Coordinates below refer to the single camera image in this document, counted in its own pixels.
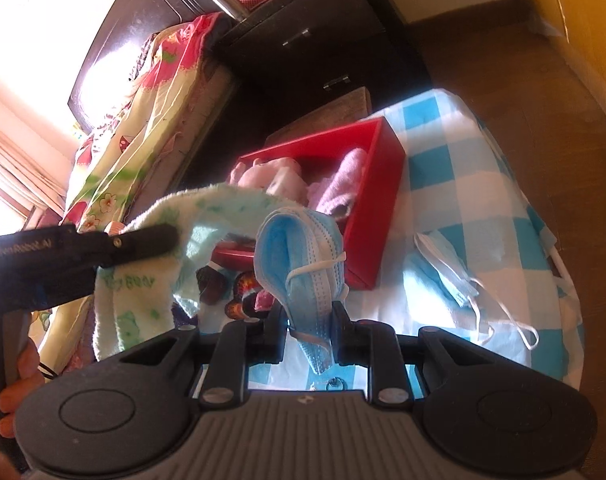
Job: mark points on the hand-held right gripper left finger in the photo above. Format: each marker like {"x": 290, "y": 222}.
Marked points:
{"x": 255, "y": 340}

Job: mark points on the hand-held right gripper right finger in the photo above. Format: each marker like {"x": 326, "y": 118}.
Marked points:
{"x": 350, "y": 342}

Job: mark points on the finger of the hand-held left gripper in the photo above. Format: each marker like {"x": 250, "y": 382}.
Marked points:
{"x": 143, "y": 242}

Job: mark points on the light green towel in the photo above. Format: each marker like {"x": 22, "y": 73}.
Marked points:
{"x": 218, "y": 210}

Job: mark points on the blue face mask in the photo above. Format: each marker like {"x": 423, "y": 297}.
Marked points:
{"x": 303, "y": 260}
{"x": 425, "y": 280}

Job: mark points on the pink plush toy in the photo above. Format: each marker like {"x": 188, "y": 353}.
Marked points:
{"x": 273, "y": 177}

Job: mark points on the red cardboard box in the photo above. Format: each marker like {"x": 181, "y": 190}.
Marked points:
{"x": 378, "y": 185}

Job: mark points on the pink knitted cloth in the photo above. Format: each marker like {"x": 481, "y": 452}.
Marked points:
{"x": 345, "y": 175}

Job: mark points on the person's left hand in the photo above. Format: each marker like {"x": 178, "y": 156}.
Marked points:
{"x": 33, "y": 365}

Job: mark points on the rolled pink towel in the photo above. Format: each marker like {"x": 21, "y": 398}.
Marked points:
{"x": 264, "y": 301}

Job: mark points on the colourful striped sock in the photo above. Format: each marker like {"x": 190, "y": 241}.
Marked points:
{"x": 240, "y": 295}

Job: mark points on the light curtain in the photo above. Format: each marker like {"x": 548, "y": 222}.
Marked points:
{"x": 18, "y": 160}

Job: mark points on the floral quilt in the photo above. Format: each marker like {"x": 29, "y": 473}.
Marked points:
{"x": 148, "y": 125}

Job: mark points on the white face mask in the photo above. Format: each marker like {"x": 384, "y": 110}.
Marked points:
{"x": 450, "y": 257}

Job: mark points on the blue white checked tablecloth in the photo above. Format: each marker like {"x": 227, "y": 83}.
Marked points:
{"x": 458, "y": 170}

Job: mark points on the brown stool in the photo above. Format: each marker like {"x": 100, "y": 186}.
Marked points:
{"x": 328, "y": 110}

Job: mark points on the steel thermos bottle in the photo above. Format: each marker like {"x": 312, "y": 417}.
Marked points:
{"x": 225, "y": 0}

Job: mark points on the dark wooden nightstand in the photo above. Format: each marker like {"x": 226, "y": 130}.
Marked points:
{"x": 323, "y": 30}

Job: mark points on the wooden wardrobe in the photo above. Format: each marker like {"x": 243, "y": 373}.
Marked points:
{"x": 578, "y": 10}

